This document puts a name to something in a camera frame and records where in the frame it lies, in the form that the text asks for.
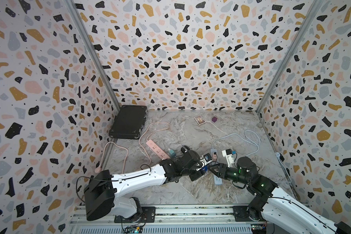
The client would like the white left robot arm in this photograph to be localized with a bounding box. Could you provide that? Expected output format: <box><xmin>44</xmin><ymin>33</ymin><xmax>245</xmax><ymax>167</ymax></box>
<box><xmin>83</xmin><ymin>147</ymin><xmax>213</xmax><ymax>222</ymax></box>

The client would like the pink power strip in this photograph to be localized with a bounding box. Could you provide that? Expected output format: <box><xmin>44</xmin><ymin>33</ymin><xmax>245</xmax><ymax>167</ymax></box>
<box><xmin>146</xmin><ymin>139</ymin><xmax>170</xmax><ymax>160</ymax></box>

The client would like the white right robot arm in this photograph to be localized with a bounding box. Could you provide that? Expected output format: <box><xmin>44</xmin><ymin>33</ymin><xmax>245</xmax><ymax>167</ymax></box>
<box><xmin>208</xmin><ymin>157</ymin><xmax>351</xmax><ymax>234</ymax></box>

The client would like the black briefcase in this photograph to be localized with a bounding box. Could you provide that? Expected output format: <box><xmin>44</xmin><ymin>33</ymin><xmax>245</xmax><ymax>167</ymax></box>
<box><xmin>109</xmin><ymin>105</ymin><xmax>148</xmax><ymax>139</ymax></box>

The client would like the aluminium corner post right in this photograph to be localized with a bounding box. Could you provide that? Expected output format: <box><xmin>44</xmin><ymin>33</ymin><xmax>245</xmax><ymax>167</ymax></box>
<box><xmin>256</xmin><ymin>0</ymin><xmax>322</xmax><ymax>115</ymax></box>

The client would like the aluminium corner post left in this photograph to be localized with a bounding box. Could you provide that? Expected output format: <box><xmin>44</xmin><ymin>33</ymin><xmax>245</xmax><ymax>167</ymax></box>
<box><xmin>64</xmin><ymin>0</ymin><xmax>120</xmax><ymax>113</ymax></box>

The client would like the aluminium corner post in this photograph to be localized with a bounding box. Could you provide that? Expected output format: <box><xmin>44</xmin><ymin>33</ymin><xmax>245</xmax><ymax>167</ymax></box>
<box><xmin>256</xmin><ymin>0</ymin><xmax>322</xmax><ymax>115</ymax></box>
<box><xmin>64</xmin><ymin>0</ymin><xmax>120</xmax><ymax>113</ymax></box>

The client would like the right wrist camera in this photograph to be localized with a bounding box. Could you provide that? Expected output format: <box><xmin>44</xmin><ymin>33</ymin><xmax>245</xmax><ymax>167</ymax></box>
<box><xmin>222</xmin><ymin>149</ymin><xmax>236</xmax><ymax>168</ymax></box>

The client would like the playing card box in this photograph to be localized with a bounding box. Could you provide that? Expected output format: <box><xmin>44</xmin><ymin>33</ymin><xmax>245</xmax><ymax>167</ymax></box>
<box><xmin>194</xmin><ymin>115</ymin><xmax>206</xmax><ymax>125</ymax></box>

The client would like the white power strip cable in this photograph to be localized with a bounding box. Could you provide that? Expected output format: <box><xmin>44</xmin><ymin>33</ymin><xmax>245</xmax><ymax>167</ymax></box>
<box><xmin>212</xmin><ymin>129</ymin><xmax>261</xmax><ymax>157</ymax></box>

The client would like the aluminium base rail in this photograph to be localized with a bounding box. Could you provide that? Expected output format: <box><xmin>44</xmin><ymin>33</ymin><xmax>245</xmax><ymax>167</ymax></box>
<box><xmin>67</xmin><ymin>203</ymin><xmax>322</xmax><ymax>234</ymax></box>

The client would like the white power strip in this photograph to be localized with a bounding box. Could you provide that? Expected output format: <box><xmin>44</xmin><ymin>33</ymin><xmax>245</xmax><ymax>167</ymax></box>
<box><xmin>210</xmin><ymin>148</ymin><xmax>223</xmax><ymax>186</ymax></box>

